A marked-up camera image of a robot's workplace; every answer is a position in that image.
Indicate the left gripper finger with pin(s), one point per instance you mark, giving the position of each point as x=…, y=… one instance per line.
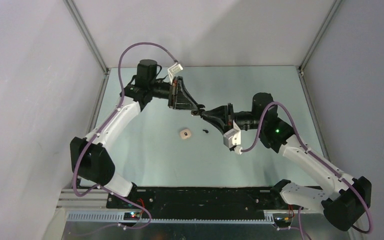
x=186, y=106
x=186, y=96

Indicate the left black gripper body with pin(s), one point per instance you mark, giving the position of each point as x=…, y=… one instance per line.
x=174, y=94

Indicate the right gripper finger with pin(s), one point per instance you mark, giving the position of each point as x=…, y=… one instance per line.
x=216, y=121
x=220, y=112

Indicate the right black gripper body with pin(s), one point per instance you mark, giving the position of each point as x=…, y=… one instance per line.
x=229, y=121

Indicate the beige earbud charging case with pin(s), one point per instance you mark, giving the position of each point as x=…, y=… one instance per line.
x=185, y=134

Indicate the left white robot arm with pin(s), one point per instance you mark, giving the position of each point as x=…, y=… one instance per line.
x=90, y=159

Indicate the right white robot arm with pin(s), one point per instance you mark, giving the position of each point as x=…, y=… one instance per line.
x=341, y=198

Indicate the right controller board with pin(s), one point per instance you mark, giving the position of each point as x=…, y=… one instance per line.
x=283, y=219

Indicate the controller board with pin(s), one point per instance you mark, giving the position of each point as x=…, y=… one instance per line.
x=283, y=219
x=132, y=216

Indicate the left controller board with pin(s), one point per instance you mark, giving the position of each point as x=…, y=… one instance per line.
x=132, y=216

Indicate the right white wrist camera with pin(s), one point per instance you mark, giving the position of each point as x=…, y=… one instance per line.
x=232, y=139

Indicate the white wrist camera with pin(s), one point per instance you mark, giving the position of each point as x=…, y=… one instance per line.
x=232, y=139
x=173, y=70

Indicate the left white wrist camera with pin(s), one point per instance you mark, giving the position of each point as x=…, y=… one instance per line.
x=173, y=70

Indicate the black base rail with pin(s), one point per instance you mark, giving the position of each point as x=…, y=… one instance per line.
x=201, y=203

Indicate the left aluminium frame post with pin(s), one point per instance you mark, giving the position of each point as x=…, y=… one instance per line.
x=86, y=34

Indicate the aluminium frame post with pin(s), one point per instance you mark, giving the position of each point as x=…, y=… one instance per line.
x=86, y=34
x=332, y=12

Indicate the right aluminium frame post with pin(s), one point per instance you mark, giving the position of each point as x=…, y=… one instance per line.
x=332, y=12

